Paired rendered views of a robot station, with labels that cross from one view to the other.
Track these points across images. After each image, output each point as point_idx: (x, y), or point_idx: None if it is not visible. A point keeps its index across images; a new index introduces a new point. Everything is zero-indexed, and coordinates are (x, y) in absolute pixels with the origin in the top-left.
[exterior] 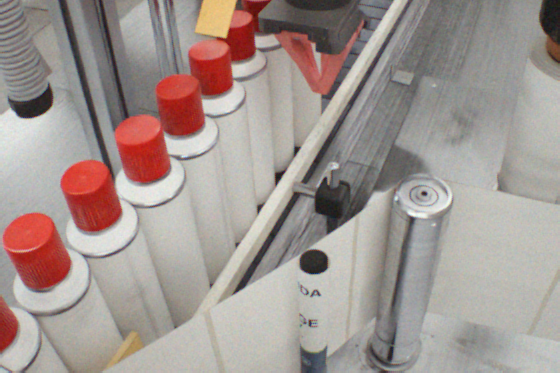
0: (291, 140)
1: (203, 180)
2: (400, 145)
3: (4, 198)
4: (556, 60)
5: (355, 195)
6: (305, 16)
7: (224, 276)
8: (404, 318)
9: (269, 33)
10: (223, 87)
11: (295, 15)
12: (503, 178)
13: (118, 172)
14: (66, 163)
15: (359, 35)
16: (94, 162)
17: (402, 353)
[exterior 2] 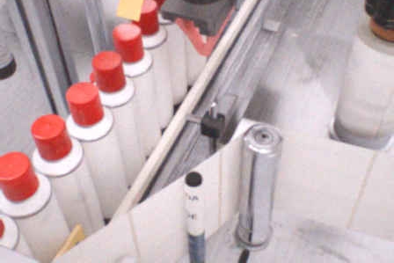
0: (185, 83)
1: (125, 120)
2: (264, 84)
3: None
4: (375, 34)
5: (230, 119)
6: (192, 10)
7: (138, 181)
8: (256, 213)
9: None
10: (137, 57)
11: (186, 9)
12: (338, 113)
13: (60, 105)
14: (12, 94)
15: (236, 2)
16: (54, 116)
17: (258, 237)
